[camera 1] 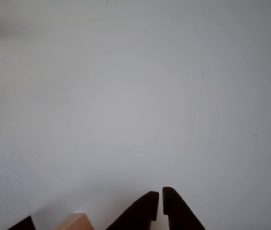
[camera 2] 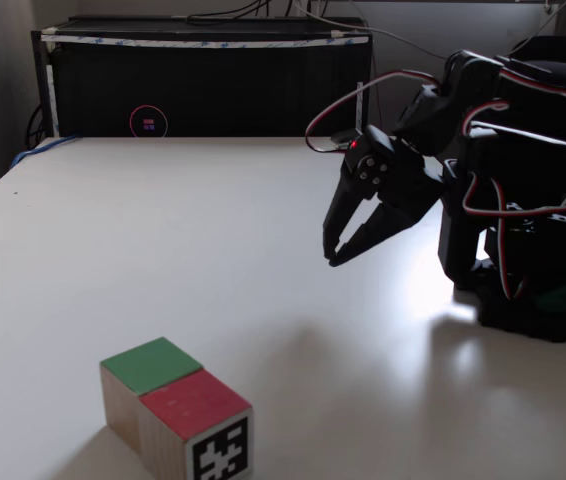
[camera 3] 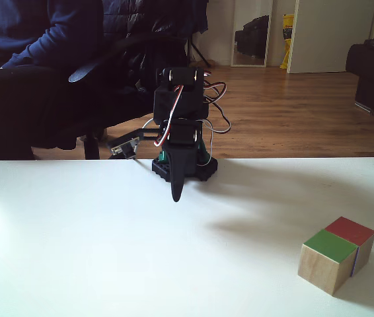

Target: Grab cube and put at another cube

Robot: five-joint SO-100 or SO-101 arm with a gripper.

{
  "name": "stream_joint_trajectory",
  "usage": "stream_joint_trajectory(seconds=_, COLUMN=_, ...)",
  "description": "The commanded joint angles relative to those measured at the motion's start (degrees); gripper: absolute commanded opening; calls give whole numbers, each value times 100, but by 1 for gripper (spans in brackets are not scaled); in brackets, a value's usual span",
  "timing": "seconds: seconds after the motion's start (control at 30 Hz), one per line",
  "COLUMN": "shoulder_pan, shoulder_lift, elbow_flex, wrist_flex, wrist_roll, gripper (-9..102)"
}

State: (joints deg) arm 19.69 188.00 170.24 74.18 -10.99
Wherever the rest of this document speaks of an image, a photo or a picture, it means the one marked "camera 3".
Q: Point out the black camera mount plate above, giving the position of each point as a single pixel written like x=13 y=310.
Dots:
x=124 y=145

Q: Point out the green-topped wooden cube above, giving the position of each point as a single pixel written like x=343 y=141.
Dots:
x=322 y=264

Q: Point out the green table clamp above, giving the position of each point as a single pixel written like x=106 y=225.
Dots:
x=164 y=156

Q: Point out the black office chair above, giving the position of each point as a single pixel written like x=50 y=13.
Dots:
x=91 y=142

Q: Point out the white-framed standing mirror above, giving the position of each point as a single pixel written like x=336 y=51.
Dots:
x=251 y=33

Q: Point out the red-topped wooden cube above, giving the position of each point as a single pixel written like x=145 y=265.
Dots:
x=352 y=231

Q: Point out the yellow box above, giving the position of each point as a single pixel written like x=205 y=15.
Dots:
x=287 y=39

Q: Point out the dark quilted jacket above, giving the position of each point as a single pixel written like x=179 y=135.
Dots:
x=147 y=23

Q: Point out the black tripod leg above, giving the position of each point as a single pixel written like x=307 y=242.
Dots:
x=198 y=53

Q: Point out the white door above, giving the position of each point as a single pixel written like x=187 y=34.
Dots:
x=332 y=36

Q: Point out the person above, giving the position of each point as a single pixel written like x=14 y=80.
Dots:
x=18 y=82

